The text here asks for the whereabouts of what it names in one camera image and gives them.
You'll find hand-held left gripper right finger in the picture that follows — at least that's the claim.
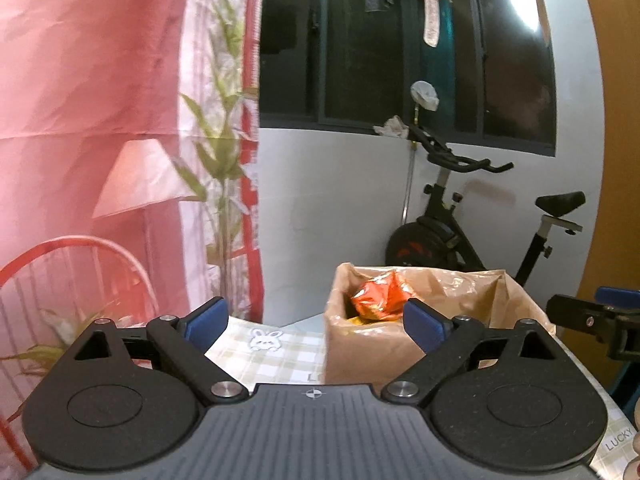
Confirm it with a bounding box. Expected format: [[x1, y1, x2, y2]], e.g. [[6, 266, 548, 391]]
[[381, 297, 556, 403]]

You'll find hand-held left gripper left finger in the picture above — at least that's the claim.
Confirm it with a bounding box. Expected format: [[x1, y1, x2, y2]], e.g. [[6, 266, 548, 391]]
[[72, 296, 250, 403]]

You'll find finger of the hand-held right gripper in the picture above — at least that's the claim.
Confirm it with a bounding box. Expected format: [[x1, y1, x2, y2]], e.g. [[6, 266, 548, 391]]
[[546, 294, 640, 361], [595, 286, 640, 310]]

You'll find orange crinkly snack packet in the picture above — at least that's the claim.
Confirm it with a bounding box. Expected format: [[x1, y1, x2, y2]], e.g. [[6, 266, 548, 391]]
[[349, 270, 419, 323]]

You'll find taped cardboard box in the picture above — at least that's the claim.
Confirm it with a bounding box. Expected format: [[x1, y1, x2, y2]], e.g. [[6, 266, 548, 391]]
[[324, 261, 558, 386]]

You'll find person's right hand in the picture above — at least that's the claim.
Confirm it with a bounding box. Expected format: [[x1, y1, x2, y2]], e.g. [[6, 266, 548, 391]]
[[622, 397, 640, 480]]

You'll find black exercise bike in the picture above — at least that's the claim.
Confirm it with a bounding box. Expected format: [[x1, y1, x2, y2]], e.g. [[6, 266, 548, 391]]
[[385, 122, 586, 291]]

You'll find thin metal pole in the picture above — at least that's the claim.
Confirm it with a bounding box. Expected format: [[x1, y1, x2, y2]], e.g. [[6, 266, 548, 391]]
[[402, 105, 420, 226]]

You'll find wooden door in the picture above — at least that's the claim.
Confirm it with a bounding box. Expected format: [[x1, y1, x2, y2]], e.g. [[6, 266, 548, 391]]
[[575, 0, 640, 396]]

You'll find white rag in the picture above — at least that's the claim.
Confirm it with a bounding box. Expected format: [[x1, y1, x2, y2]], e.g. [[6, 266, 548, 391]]
[[374, 115, 412, 139]]

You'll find white plastic bag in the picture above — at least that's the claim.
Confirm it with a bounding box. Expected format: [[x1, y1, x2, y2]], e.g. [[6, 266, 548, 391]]
[[410, 80, 440, 112]]

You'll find dark window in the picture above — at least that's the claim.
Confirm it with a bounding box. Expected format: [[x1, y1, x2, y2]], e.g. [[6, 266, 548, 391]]
[[257, 0, 558, 158]]

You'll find white hanging strap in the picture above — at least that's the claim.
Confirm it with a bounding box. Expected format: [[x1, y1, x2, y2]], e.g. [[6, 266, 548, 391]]
[[421, 0, 442, 47]]

